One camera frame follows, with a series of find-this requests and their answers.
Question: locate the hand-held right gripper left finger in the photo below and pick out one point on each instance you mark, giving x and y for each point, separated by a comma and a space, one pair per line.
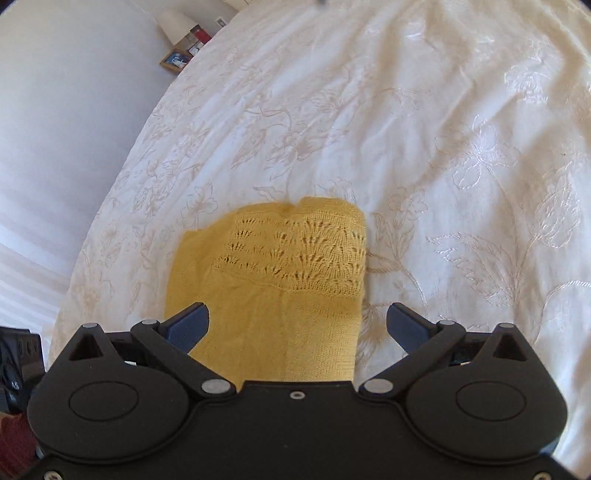
189, 325

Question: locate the small red box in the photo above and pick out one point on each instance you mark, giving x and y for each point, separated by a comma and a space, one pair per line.
202, 36

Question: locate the wooden picture frame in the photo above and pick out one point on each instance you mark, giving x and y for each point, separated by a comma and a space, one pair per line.
174, 60

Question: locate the dark red cloth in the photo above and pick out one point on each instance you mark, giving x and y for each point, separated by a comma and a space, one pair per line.
14, 443

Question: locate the yellow knit sweater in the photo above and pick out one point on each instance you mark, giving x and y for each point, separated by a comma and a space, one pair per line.
286, 323

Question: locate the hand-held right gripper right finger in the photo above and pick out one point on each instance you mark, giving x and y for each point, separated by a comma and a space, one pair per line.
406, 327

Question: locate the white embroidered bedspread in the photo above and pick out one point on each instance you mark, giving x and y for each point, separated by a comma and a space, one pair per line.
461, 115

